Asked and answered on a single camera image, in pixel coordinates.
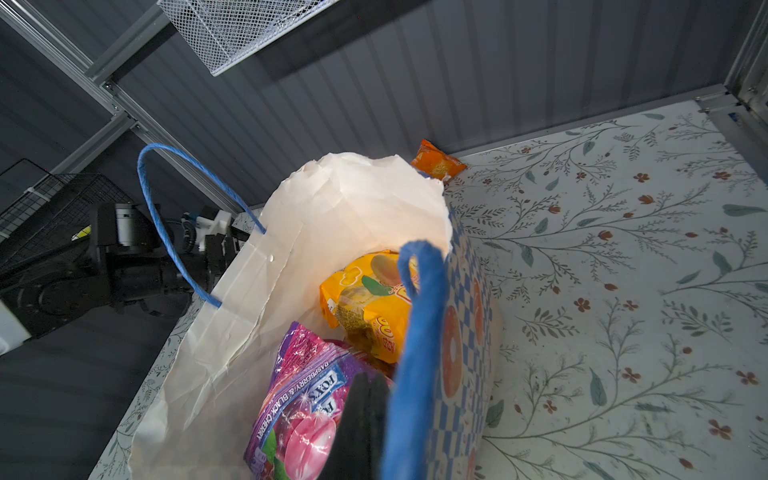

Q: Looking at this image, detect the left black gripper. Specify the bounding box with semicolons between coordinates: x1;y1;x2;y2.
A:
89;203;249;309

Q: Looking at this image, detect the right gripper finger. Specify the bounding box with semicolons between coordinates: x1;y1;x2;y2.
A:
318;373;390;480

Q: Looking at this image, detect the purple Fox's candy bag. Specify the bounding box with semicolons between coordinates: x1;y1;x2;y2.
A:
244;322;384;479

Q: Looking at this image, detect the yellow snack bag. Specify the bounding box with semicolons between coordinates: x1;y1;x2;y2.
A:
319;250;412;365

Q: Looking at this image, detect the white checkered paper bag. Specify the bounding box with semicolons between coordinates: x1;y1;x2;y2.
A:
128;153;503;479

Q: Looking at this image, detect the small orange snack packet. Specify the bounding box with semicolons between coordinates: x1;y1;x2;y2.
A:
410;140;467;183

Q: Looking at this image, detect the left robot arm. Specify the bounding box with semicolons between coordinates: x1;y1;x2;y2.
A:
1;203;249;353

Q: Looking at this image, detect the yellow marker pen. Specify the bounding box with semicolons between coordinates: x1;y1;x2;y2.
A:
71;225;91;241

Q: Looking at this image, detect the floral table mat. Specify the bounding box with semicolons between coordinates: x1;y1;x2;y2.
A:
93;101;767;479

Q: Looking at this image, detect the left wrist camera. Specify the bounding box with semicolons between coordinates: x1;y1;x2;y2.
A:
181;210;233;242

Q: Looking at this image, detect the black wire side basket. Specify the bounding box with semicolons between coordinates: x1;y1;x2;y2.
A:
1;173;133;285

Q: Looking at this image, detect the white wire wall basket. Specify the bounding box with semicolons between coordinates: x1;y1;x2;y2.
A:
157;0;337;77

